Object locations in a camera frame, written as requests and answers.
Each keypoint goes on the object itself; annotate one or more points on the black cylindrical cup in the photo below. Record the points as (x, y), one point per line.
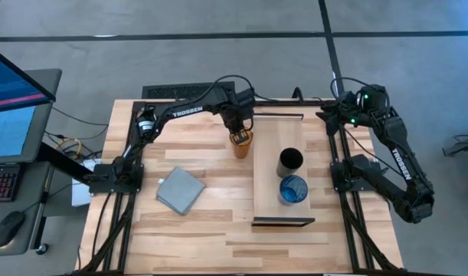
(290, 161)

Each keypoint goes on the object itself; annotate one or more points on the black keyboard with red lights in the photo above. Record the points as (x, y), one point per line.
(2, 182)

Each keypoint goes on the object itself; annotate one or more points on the tilted dark computer monitor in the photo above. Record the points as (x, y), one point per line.
(11, 88)

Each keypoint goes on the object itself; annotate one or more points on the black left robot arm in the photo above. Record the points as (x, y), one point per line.
(187, 111)

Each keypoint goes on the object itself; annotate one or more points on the white paper sheet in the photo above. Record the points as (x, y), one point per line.
(80, 197)

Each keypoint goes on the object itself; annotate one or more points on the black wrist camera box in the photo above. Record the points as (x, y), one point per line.
(246, 97)

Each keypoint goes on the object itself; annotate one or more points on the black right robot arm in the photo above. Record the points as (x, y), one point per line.
(402, 165)

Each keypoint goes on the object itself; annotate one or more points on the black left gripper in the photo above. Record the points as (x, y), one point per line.
(239, 120)

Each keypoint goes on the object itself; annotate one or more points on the grey-bezel computer monitor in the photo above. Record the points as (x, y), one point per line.
(11, 130)

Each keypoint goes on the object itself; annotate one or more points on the grey folded cloth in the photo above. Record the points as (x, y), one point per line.
(180, 189)

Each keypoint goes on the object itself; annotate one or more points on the amber translucent plastic cup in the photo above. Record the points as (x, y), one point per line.
(241, 150)

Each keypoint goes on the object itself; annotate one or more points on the blue translucent plastic cup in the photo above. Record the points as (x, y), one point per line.
(293, 190)

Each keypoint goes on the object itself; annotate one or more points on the black computer mouse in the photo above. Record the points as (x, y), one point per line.
(7, 229)

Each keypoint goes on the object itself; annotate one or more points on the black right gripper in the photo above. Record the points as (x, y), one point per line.
(350, 109)

